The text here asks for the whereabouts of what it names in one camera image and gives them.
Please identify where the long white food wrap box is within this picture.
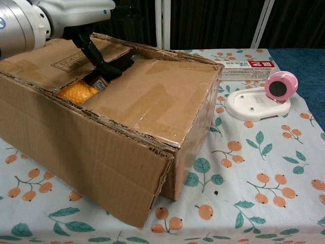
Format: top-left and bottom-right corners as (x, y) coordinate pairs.
(212, 59), (276, 82)

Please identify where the brown cardboard shipping box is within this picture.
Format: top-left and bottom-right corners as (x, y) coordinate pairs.
(0, 32), (224, 231)

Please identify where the blue table cover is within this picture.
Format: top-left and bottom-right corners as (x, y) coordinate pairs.
(268, 48), (325, 133)

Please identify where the yellow rubber chicken toy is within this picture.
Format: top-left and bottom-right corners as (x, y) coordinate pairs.
(57, 80), (99, 104)

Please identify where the white screen frame post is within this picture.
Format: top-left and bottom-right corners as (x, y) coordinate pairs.
(250, 0), (276, 49)
(154, 0), (171, 50)

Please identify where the black pleated screen panel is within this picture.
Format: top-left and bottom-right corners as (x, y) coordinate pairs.
(63, 0), (158, 48)
(260, 0), (325, 50)
(169, 0), (265, 50)

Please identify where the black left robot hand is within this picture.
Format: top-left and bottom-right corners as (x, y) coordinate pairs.
(63, 5), (140, 80)

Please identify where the pink round donut gadget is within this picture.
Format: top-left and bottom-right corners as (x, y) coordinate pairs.
(264, 71), (298, 104)

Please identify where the white oval plastic base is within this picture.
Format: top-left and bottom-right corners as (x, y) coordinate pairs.
(225, 86), (290, 122)

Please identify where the floral orange fruit tablecloth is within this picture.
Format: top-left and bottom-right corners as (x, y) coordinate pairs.
(0, 47), (325, 244)

